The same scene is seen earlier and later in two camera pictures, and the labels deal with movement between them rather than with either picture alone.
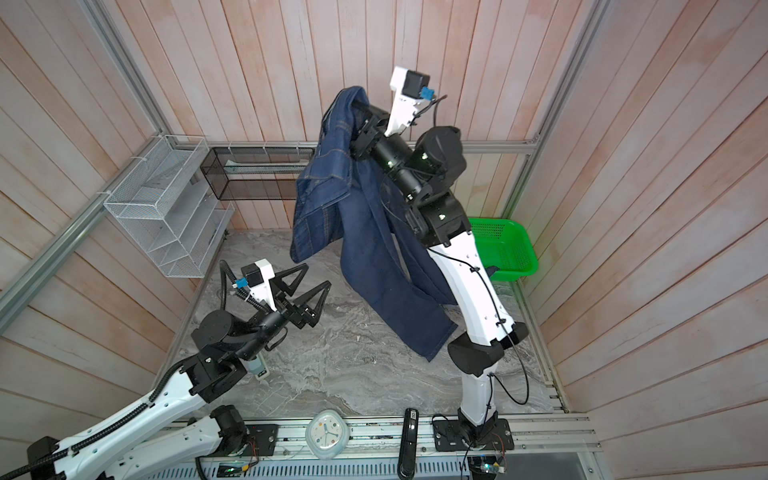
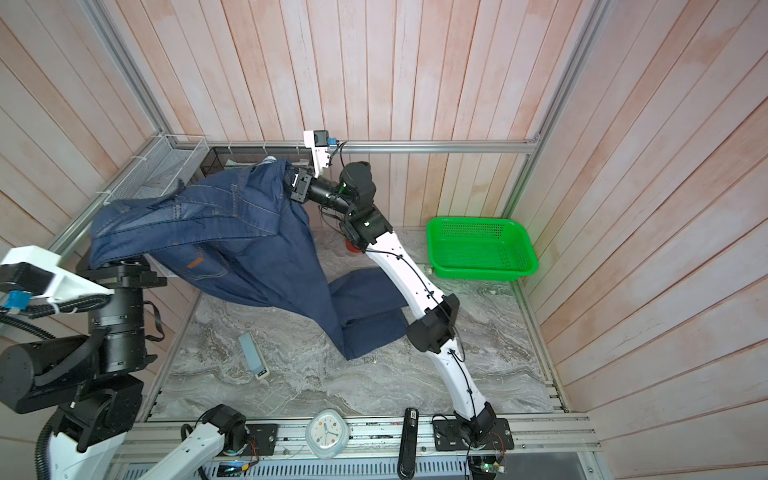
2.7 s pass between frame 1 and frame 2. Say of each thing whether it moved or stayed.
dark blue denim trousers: moved
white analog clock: stayed
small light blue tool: stayed
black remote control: stayed
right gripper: moved
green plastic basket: stayed
